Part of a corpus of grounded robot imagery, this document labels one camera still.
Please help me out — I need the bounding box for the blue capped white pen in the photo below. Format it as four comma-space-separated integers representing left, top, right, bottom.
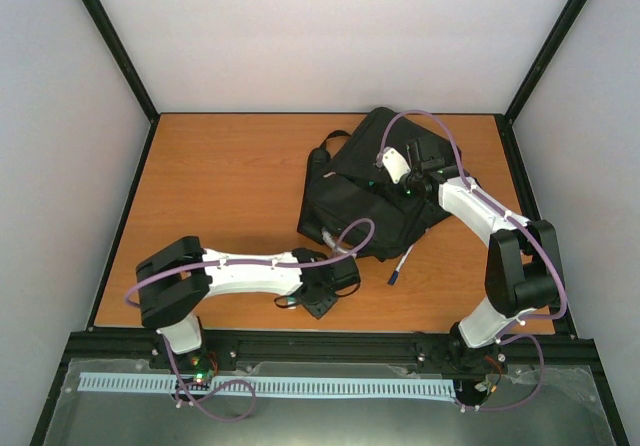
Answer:
387, 244, 414, 286

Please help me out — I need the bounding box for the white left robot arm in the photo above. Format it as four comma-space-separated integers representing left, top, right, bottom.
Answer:
126, 236, 361, 369

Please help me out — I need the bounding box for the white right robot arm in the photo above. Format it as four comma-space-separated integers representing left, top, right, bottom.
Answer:
377, 138, 568, 370

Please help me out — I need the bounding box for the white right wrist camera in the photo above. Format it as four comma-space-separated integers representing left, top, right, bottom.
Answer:
376, 147, 411, 184

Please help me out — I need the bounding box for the right black frame post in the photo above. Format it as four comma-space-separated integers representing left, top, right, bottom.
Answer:
502, 0, 609, 122

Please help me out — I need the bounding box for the light blue cable duct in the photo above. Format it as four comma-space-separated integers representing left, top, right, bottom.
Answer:
77, 372, 456, 402

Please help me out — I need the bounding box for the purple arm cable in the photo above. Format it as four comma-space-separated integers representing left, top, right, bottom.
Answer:
377, 110, 570, 412
123, 217, 376, 422

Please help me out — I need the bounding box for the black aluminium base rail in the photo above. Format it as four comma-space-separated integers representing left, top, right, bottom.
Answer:
64, 328, 596, 382

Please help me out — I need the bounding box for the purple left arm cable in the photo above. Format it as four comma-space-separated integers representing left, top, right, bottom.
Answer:
123, 217, 376, 422

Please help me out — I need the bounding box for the left black frame post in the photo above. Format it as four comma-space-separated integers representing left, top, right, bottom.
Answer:
62, 0, 161, 122

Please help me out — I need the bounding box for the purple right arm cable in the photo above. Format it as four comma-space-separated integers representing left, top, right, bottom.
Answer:
377, 110, 570, 412

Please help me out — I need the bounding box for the black frame post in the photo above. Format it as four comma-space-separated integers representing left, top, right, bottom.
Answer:
62, 0, 161, 122
502, 0, 609, 122

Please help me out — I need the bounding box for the black student backpack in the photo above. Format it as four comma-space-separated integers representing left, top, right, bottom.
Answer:
297, 107, 462, 261

